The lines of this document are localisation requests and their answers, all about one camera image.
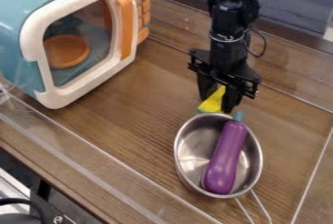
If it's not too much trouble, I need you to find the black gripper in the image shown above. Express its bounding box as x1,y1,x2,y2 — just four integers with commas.
188,33,262,113

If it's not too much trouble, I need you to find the yellow toy banana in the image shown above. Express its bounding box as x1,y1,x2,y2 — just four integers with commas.
196,86,224,113

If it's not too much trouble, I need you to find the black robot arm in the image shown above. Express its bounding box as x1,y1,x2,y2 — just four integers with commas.
188,0,262,113

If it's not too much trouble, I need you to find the silver metal pot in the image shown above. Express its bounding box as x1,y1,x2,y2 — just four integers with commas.
172,112,273,224

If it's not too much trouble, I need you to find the purple toy eggplant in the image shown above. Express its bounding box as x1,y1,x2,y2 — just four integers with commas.
202,112,249,195

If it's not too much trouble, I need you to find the blue toy microwave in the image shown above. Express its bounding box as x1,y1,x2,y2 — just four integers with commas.
0,0,151,109

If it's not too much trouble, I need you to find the clear acrylic barrier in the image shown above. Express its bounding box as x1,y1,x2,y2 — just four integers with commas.
0,85,222,224

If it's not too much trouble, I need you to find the black cable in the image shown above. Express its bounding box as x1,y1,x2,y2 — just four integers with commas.
242,26,269,58

